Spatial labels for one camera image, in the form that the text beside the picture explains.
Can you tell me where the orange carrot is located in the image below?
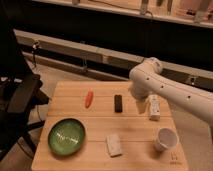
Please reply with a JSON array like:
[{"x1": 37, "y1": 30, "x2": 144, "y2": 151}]
[{"x1": 85, "y1": 91, "x2": 93, "y2": 108}]

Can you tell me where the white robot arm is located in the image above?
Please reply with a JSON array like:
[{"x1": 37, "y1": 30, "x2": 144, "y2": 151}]
[{"x1": 129, "y1": 57, "x2": 213, "y2": 127}]

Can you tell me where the white glue bottle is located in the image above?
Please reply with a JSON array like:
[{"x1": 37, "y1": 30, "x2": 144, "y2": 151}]
[{"x1": 149, "y1": 94, "x2": 160, "y2": 121}]

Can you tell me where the black chair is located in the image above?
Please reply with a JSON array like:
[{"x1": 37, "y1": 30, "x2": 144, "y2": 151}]
[{"x1": 0, "y1": 26, "x2": 49, "y2": 162}]

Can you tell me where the white sponge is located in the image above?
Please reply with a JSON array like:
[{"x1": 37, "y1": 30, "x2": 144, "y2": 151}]
[{"x1": 106, "y1": 134, "x2": 122, "y2": 157}]

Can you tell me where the green bowl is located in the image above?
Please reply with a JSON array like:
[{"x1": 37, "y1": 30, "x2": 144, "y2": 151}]
[{"x1": 48, "y1": 118, "x2": 86, "y2": 156}]

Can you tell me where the black eraser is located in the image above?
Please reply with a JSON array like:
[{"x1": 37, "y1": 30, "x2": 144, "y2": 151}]
[{"x1": 114, "y1": 95, "x2": 122, "y2": 113}]

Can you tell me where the white paper cup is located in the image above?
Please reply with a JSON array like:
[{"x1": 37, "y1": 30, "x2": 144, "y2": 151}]
[{"x1": 154, "y1": 128, "x2": 178, "y2": 152}]

